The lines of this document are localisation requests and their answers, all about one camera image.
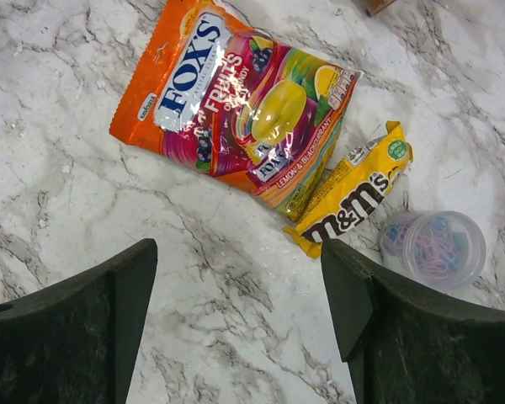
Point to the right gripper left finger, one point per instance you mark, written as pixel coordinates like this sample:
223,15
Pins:
77,341

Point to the small grey cup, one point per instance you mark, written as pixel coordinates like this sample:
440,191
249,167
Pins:
441,249

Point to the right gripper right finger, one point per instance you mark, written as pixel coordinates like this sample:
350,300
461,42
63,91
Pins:
406,343

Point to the yellow M&M's packet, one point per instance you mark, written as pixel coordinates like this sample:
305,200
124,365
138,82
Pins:
353,190

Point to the wooden shelf rack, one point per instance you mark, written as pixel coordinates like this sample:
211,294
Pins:
373,7

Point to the Fox's fruits candy bag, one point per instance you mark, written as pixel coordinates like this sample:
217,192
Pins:
217,96

